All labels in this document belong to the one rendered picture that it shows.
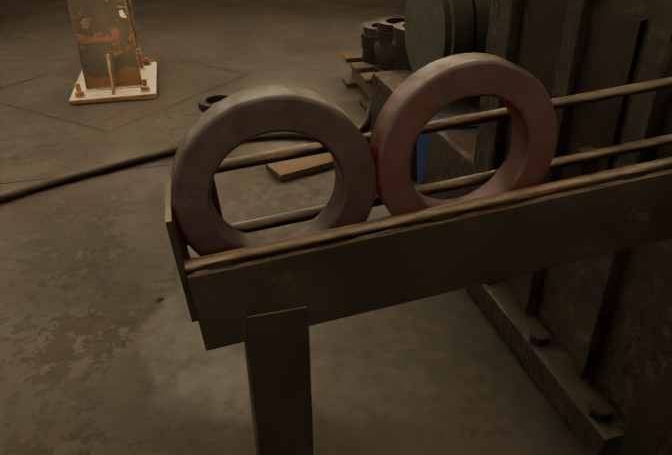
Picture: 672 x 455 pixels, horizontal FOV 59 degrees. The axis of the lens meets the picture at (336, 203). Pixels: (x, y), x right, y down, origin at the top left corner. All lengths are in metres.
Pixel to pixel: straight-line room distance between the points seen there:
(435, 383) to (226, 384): 0.43
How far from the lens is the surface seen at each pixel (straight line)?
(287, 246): 0.53
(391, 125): 0.53
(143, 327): 1.49
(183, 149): 0.50
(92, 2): 3.04
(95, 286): 1.66
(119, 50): 3.07
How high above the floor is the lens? 0.92
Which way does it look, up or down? 29 degrees down
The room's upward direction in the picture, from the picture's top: 1 degrees counter-clockwise
